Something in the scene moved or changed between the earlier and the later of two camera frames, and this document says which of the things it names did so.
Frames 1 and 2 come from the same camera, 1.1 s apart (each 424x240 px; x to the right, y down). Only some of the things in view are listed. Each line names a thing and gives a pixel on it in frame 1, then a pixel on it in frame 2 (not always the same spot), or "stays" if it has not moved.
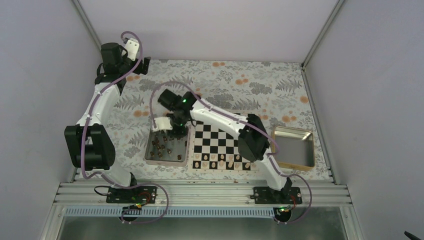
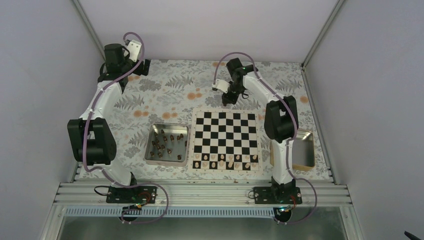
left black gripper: [138, 70] stays
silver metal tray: [163, 149] stays
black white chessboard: [212, 150] stays
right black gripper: [182, 131] -> [230, 100]
